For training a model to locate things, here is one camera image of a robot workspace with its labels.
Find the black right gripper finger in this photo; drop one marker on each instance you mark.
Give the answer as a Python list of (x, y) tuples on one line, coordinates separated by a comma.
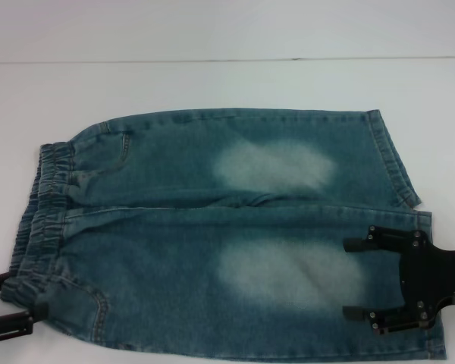
[(386, 239), (390, 315)]

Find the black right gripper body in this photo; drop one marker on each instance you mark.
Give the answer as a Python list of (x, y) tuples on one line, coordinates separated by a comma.
[(440, 275)]

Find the blue denim shorts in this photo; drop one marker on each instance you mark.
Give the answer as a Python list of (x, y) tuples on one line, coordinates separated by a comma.
[(182, 242)]

